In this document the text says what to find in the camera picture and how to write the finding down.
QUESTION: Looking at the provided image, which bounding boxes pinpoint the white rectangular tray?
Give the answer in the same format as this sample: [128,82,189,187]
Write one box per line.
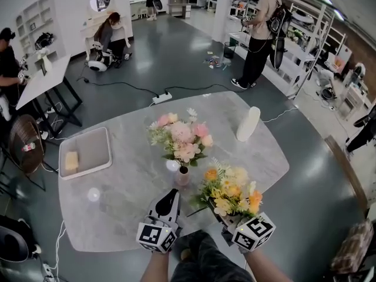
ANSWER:
[58,126,113,181]

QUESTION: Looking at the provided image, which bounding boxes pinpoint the pink flower bouquet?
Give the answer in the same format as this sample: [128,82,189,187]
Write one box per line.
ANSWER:
[146,107,214,167]

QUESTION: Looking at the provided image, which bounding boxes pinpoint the black white backpack rig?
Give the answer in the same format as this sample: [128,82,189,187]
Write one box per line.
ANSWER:
[88,41,115,72]

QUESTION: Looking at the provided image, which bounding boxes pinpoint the white ribbed vase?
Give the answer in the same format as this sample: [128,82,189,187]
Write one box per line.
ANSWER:
[236,106,261,143]

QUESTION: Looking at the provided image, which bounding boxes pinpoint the white table with black legs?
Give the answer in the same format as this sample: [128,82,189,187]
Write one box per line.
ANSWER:
[15,54,83,137]

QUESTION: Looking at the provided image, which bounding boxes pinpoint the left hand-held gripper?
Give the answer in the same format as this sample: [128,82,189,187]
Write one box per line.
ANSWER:
[136,188,182,254]

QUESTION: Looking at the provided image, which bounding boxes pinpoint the white wall shelf unit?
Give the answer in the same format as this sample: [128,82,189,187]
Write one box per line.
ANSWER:
[15,0,67,64]

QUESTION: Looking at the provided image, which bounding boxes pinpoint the yellow orange flower bouquet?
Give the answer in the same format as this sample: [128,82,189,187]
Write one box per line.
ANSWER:
[187,156,264,219]

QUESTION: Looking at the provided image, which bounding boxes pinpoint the white shelving rack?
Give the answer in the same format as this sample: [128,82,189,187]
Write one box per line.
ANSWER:
[226,0,347,99]

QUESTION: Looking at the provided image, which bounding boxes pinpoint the yellow sponge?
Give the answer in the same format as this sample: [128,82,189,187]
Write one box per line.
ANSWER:
[63,150,80,172]

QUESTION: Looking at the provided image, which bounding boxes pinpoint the white power cable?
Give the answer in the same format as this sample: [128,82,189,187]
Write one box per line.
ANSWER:
[43,220,67,276]
[261,107,299,123]

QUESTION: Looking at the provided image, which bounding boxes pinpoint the white vanity table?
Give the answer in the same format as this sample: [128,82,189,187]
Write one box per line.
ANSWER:
[80,15,132,61]

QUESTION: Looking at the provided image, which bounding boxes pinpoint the black waste bin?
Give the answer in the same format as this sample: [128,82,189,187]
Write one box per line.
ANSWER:
[223,41,237,59]

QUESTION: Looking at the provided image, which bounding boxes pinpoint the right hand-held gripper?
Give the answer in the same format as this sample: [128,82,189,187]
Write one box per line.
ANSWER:
[207,198,277,251]

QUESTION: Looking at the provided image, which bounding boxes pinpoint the person's grey trousers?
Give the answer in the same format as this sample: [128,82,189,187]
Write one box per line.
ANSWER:
[170,229,255,282]

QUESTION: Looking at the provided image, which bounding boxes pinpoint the pink vase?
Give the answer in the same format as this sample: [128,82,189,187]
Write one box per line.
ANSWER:
[174,165,192,187]

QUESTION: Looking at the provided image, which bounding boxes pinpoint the person's right forearm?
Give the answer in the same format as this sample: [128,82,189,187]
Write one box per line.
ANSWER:
[243,247,287,282]

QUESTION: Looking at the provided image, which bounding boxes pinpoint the person's left forearm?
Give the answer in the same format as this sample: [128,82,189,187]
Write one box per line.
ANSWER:
[143,251,171,282]

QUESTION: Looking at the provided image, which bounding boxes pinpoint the wooden cabinet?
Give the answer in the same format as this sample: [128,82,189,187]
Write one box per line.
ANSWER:
[167,0,192,19]

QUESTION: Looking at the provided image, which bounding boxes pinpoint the brown wicker chair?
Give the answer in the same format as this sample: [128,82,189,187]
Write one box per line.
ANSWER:
[8,113,58,192]

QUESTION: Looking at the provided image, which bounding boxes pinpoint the pile of small coloured items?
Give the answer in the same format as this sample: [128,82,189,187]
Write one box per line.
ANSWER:
[204,51,229,69]

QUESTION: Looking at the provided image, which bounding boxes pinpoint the floral patterned stool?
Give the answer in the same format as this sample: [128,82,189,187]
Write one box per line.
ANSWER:
[330,220,375,276]

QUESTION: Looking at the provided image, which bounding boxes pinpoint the black bag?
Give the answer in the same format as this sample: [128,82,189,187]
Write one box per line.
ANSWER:
[34,32,55,50]

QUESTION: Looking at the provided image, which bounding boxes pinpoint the black floor cable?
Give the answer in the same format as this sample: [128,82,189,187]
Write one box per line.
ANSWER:
[164,83,244,95]
[76,76,161,98]

